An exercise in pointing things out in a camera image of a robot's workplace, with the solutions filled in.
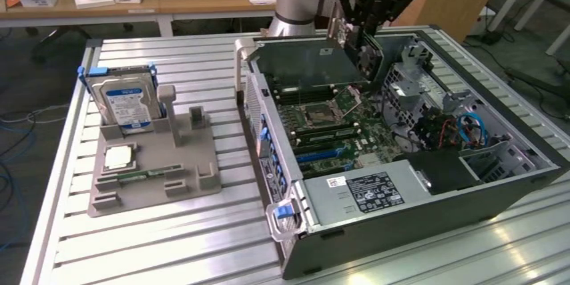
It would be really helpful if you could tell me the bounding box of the grey parts rack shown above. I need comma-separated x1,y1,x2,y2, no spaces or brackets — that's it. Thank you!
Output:
87,84,224,218

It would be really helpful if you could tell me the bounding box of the red wire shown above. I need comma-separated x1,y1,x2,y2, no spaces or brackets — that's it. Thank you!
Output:
438,116,458,148

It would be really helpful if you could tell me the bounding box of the blue expansion slot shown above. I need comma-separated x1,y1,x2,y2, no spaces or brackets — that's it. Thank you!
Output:
296,148,348,163

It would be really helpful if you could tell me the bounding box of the green motherboard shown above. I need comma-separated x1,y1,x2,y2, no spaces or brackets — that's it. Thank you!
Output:
266,77,412,181

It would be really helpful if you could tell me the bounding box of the CPU socket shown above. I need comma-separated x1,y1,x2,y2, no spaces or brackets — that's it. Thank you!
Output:
302,103,345,129

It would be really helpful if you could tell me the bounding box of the hard disk with blue bracket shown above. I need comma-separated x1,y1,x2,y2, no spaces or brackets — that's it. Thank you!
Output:
78,61,161,133

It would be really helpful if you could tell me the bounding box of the loose green RAM stick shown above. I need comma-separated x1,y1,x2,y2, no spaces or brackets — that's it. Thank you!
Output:
117,168,169,183

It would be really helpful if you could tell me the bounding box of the blue floor cable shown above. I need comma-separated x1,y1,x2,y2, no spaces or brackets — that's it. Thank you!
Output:
0,111,38,253

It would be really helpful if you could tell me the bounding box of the metal socket cover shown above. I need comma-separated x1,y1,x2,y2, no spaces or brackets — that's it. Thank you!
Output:
332,85,365,117

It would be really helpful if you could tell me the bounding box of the grey power supply unit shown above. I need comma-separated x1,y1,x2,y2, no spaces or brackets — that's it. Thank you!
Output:
302,160,436,226

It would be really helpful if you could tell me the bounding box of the black open PC case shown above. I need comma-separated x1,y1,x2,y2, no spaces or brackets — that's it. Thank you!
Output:
234,26,570,281

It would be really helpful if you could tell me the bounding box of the white floor cable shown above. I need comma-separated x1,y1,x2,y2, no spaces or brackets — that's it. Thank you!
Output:
0,103,69,124

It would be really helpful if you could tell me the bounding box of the installed green RAM stick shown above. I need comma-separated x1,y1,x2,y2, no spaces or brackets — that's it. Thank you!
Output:
290,123,361,139
297,131,358,148

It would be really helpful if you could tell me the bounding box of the metal disk bay cage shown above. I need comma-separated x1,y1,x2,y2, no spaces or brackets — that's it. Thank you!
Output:
381,44,452,126

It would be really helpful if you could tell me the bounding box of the silver CPU chip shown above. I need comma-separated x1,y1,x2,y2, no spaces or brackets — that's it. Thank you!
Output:
103,146,135,170

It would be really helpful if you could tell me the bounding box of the blue case latch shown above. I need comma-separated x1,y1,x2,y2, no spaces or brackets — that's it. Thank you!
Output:
274,205,296,222

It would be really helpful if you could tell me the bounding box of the blue wire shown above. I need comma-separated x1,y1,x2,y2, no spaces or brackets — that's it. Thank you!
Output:
457,111,492,148

